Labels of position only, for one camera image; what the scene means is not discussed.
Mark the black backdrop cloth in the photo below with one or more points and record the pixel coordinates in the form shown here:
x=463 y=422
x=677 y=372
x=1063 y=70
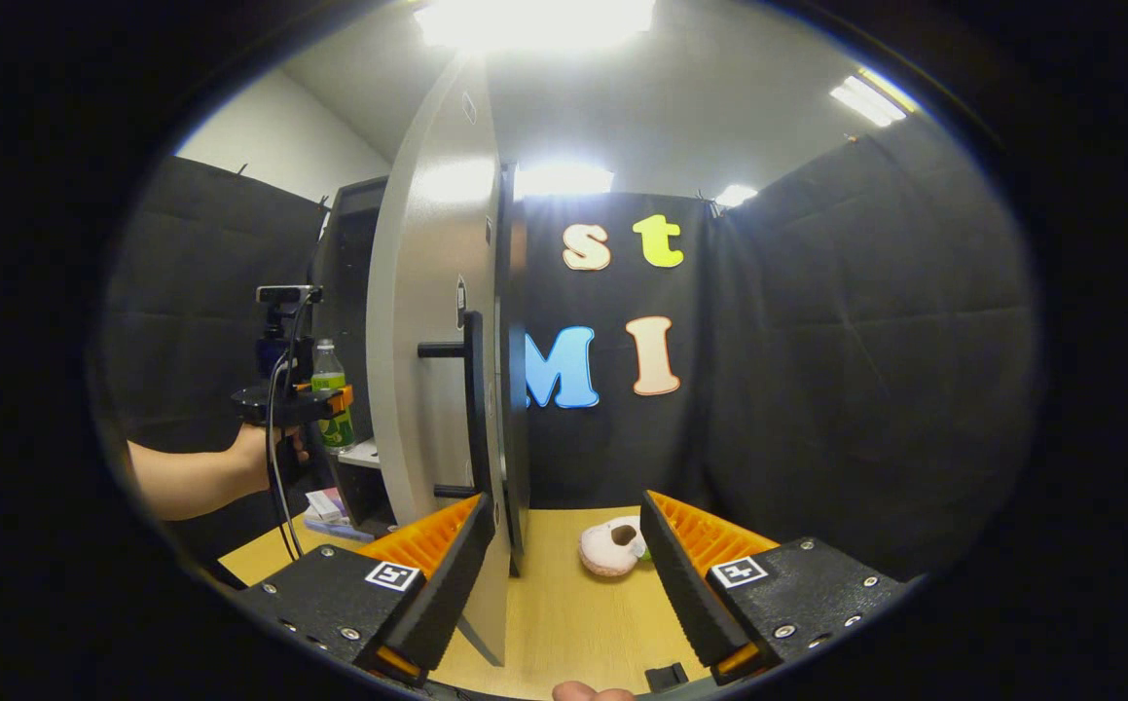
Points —
x=817 y=389

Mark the green bottle with white cap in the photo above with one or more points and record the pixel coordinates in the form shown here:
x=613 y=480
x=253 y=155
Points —
x=328 y=368

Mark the flat blue book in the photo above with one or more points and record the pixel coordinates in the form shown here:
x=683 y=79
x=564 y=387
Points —
x=340 y=532

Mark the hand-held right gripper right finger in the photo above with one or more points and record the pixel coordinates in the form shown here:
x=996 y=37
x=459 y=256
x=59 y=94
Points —
x=680 y=594

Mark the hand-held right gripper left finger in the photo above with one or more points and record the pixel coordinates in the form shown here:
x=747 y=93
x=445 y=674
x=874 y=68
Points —
x=456 y=584

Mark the dark grey cabinet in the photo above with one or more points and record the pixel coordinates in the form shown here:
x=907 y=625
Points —
x=349 y=292

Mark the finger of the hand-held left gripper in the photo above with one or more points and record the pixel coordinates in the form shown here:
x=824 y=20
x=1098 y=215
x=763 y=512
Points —
x=272 y=404

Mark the light grey cabinet door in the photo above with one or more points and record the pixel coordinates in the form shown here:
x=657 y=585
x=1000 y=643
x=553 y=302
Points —
x=427 y=292

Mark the pink white plush toy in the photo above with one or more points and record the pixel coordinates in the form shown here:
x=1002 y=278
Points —
x=607 y=555

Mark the white cabinet shelf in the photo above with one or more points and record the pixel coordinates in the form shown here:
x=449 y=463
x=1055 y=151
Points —
x=361 y=454

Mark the small pink white box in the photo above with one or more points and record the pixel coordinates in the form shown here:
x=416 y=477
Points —
x=325 y=504

